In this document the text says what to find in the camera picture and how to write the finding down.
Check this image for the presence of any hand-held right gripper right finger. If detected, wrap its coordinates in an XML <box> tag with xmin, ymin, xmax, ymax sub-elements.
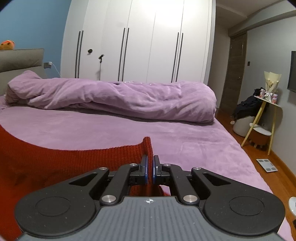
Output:
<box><xmin>153</xmin><ymin>155</ymin><xmax>247</xmax><ymax>206</ymax></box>

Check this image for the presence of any yellow legged side table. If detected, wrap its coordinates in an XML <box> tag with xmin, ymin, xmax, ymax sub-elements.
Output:
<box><xmin>241</xmin><ymin>95</ymin><xmax>283</xmax><ymax>156</ymax></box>

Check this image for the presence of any rust red knit cardigan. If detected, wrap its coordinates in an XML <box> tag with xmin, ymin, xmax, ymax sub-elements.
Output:
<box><xmin>0</xmin><ymin>124</ymin><xmax>172</xmax><ymax>241</ymax></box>

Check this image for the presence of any orange plush toy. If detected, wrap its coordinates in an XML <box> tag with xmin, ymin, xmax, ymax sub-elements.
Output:
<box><xmin>0</xmin><ymin>40</ymin><xmax>16</xmax><ymax>50</ymax></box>

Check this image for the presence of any dark wooden door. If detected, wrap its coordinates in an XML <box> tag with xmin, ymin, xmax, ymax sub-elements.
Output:
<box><xmin>219</xmin><ymin>31</ymin><xmax>248</xmax><ymax>115</ymax></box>

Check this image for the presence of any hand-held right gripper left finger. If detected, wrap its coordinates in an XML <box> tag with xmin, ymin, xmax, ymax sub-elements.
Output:
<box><xmin>53</xmin><ymin>155</ymin><xmax>149</xmax><ymax>206</ymax></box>

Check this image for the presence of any purple duvet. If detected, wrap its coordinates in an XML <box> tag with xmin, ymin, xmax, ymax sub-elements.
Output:
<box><xmin>5</xmin><ymin>70</ymin><xmax>217</xmax><ymax>126</ymax></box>

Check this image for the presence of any wall mounted television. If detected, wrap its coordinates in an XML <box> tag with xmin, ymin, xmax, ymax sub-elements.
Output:
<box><xmin>287</xmin><ymin>51</ymin><xmax>296</xmax><ymax>92</ymax></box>

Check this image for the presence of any grey padded headboard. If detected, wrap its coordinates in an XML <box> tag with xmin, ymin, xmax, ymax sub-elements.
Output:
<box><xmin>0</xmin><ymin>48</ymin><xmax>46</xmax><ymax>96</ymax></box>

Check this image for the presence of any white round bin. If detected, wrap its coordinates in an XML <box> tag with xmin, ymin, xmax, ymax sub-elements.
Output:
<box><xmin>289</xmin><ymin>197</ymin><xmax>296</xmax><ymax>227</ymax></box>

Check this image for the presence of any black clothes pile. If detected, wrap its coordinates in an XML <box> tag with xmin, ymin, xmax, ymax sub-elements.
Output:
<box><xmin>232</xmin><ymin>88</ymin><xmax>267</xmax><ymax>120</ymax></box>

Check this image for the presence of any wooden stool with white top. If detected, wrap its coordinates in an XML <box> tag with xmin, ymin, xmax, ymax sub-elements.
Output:
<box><xmin>248</xmin><ymin>123</ymin><xmax>273</xmax><ymax>151</ymax></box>

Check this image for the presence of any white charger cable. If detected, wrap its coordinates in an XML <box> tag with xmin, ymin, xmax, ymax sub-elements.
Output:
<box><xmin>51</xmin><ymin>62</ymin><xmax>62</xmax><ymax>78</ymax></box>

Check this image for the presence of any cream wrapped flower bouquet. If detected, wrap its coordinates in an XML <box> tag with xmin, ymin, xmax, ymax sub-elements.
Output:
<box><xmin>264</xmin><ymin>71</ymin><xmax>282</xmax><ymax>101</ymax></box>

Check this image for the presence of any white bathroom scale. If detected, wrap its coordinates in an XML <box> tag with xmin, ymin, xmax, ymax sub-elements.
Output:
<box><xmin>256</xmin><ymin>159</ymin><xmax>278</xmax><ymax>172</ymax></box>

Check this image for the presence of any white wardrobe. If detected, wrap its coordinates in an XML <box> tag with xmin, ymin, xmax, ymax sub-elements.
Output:
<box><xmin>60</xmin><ymin>0</ymin><xmax>213</xmax><ymax>84</ymax></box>

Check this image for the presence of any small black stand device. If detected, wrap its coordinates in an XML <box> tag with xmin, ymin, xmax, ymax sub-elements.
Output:
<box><xmin>98</xmin><ymin>54</ymin><xmax>105</xmax><ymax>81</ymax></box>

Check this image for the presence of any white round pouf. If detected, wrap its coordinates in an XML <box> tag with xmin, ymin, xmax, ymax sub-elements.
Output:
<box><xmin>233</xmin><ymin>116</ymin><xmax>256</xmax><ymax>138</ymax></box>

